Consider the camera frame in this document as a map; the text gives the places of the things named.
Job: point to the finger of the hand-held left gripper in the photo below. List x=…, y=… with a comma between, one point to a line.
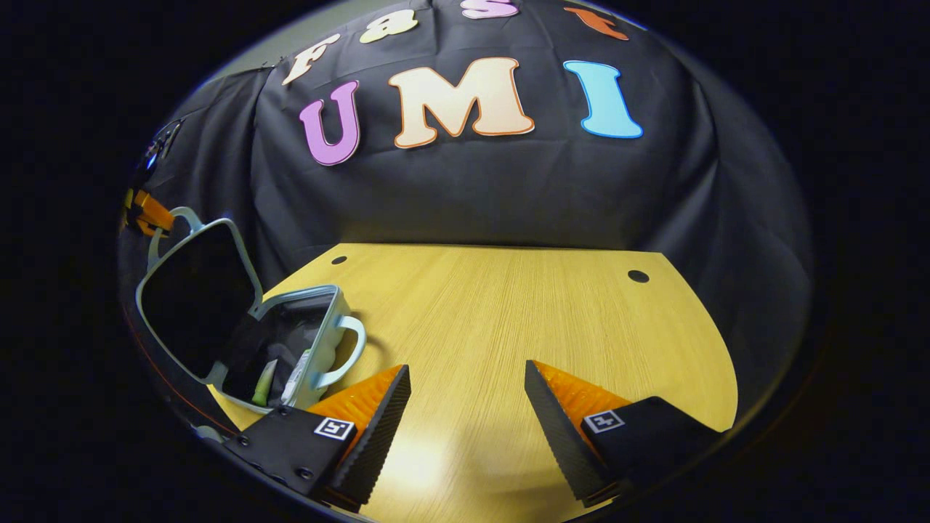
x=149, y=212

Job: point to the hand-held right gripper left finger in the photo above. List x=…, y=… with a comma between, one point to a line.
x=389, y=414

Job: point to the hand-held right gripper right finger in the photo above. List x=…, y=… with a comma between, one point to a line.
x=552, y=428

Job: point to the white cream tube green crimp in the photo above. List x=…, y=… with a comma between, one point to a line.
x=296, y=378

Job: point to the small white tube green cap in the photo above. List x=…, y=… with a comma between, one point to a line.
x=264, y=383

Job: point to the black backdrop cloth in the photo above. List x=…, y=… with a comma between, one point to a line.
x=508, y=189

